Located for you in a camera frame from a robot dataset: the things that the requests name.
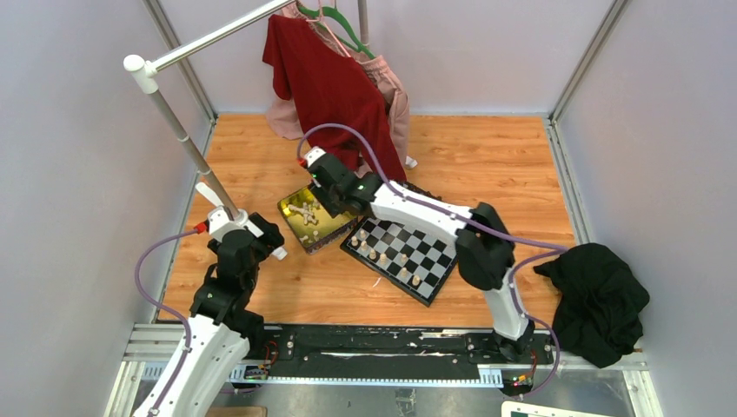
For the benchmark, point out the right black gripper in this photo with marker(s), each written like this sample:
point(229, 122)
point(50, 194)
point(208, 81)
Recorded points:
point(321, 195)

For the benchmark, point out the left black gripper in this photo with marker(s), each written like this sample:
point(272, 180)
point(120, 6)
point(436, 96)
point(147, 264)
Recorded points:
point(269, 240)

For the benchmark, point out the black white chess board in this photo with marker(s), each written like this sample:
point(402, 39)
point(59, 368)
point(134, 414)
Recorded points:
point(397, 253)

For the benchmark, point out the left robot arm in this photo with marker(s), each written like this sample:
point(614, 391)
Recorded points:
point(219, 330)

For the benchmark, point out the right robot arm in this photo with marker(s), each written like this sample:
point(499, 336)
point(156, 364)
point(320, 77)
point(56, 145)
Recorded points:
point(485, 255)

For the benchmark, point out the gold metal tin box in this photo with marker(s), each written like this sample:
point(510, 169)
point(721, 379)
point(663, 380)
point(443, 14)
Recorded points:
point(313, 226)

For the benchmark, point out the pink garment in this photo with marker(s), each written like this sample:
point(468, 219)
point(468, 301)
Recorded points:
point(391, 103)

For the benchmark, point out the dark red shirt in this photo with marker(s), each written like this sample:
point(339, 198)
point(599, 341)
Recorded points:
point(334, 98)

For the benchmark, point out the green clothes hanger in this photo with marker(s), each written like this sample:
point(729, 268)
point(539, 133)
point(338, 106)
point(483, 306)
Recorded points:
point(352, 41)

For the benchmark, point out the black cloth pile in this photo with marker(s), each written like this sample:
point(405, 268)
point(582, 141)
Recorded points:
point(598, 314)

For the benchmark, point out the white camera left wrist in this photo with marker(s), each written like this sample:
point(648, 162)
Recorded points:
point(218, 223)

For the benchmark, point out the white camera wrist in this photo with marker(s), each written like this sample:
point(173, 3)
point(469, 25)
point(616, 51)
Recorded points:
point(311, 158)
point(218, 223)

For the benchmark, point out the white camera right wrist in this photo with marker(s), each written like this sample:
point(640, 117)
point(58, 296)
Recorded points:
point(311, 158)

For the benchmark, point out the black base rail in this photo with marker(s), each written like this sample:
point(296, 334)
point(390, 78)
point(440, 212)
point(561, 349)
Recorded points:
point(371, 355)

